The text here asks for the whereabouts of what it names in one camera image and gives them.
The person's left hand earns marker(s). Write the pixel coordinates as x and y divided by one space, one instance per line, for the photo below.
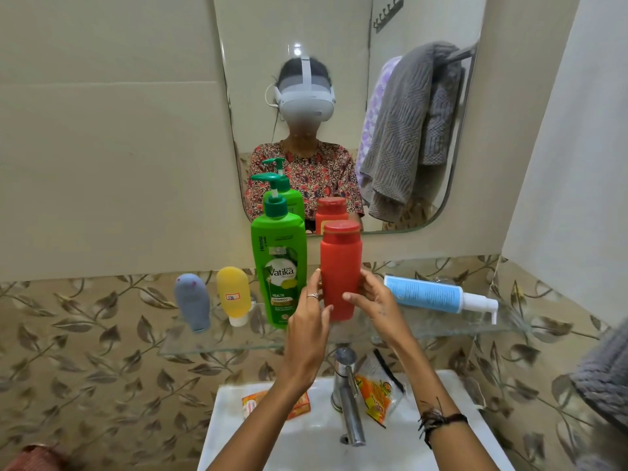
306 338

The person's right hand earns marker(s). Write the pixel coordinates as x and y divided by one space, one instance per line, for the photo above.
382 313

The blue white pump bottle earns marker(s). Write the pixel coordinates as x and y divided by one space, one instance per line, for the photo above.
422 291

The red shampoo bottle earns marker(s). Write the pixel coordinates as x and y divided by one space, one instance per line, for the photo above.
341 259

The orange clear plastic packet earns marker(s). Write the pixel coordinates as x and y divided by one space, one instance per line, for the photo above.
375 392

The orange soap box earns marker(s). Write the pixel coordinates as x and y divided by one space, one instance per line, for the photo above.
252 404

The yellow squeeze tube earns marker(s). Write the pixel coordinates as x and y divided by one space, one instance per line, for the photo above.
233 282

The green shampoo pump bottle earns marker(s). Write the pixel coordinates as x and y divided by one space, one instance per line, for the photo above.
279 240

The white wash basin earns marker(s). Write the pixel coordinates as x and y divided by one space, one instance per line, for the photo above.
304 441

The grey-blue squeeze tube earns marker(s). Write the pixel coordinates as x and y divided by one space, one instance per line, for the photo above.
192 301

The grey ribbed towel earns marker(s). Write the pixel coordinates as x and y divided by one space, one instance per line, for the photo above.
608 372

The person's left forearm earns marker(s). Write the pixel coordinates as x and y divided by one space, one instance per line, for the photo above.
260 431

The person's right forearm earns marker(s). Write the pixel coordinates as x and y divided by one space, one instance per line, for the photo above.
417 372

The chrome basin tap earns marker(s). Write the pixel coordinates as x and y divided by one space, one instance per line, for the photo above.
351 412

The pink checked cloth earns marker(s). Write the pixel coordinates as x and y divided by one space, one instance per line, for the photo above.
34 461

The glass wall shelf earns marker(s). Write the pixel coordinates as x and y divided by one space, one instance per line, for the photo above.
441 328

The rounded wall mirror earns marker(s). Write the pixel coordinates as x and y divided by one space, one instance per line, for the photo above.
255 93

